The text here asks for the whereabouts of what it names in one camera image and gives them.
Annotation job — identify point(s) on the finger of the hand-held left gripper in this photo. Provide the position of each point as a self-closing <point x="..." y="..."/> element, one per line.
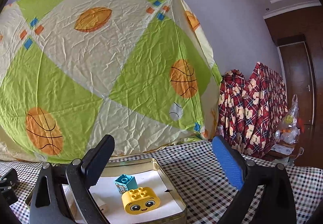
<point x="10" y="178"/>

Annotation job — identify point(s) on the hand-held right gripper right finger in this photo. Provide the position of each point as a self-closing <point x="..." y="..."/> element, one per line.
<point x="228" y="163"/>

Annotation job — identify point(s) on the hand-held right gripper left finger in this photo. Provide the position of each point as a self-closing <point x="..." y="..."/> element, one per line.
<point x="98" y="161"/>

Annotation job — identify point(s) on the cyan mouse print brick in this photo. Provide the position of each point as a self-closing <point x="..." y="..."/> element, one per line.
<point x="126" y="183"/>

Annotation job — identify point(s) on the white rectangular adapter block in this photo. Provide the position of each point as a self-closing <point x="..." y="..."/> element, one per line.
<point x="100" y="202"/>

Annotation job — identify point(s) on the golden metal tin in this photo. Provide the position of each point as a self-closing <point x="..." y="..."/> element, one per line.
<point x="151" y="166"/>

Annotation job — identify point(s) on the yellow face toy brick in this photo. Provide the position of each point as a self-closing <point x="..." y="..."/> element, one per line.
<point x="140" y="202"/>

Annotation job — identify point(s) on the checkered tablecloth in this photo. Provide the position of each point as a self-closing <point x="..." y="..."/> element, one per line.
<point x="201" y="163"/>

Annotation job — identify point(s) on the red plaid bear print cloth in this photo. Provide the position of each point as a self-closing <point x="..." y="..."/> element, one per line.
<point x="252" y="113"/>

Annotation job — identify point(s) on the small cardboard box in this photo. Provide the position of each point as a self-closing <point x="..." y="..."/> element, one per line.
<point x="285" y="150"/>

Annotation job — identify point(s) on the white paper tin liner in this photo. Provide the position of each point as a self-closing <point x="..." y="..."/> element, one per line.
<point x="161" y="188"/>

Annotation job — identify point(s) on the clear plastic bag of toys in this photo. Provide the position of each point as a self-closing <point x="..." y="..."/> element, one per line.
<point x="290" y="123"/>

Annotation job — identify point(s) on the basketball print bed sheet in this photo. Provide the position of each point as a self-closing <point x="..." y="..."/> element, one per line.
<point x="101" y="62"/>

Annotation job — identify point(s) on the dark wooden wardrobe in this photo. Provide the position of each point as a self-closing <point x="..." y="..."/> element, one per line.
<point x="297" y="67"/>

